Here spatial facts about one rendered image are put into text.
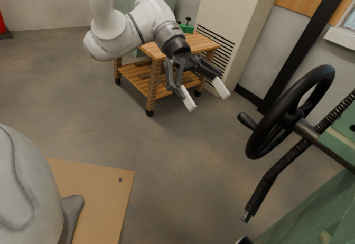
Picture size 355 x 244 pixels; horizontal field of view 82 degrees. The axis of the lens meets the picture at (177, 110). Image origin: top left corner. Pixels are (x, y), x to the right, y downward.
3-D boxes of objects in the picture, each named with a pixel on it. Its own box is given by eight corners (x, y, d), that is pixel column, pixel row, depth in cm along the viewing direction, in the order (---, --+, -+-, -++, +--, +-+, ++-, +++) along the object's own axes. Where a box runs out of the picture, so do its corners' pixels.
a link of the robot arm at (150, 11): (180, 36, 70) (147, 53, 69) (160, 5, 74) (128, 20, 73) (179, 12, 59) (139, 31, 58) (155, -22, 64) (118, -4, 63)
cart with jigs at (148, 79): (165, 68, 223) (177, 6, 183) (202, 97, 196) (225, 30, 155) (110, 83, 183) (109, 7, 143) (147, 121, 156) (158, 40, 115)
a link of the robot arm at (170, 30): (183, 20, 63) (192, 34, 61) (172, 42, 70) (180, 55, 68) (158, 20, 58) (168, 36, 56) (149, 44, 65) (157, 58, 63)
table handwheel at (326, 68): (281, 129, 70) (338, 50, 51) (340, 174, 59) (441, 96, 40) (224, 167, 54) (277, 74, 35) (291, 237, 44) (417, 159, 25)
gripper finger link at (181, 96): (177, 81, 54) (168, 83, 53) (186, 96, 53) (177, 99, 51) (175, 84, 55) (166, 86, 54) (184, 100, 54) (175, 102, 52)
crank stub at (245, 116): (240, 116, 50) (244, 109, 49) (259, 131, 47) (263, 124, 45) (233, 119, 49) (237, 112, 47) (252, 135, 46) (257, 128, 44)
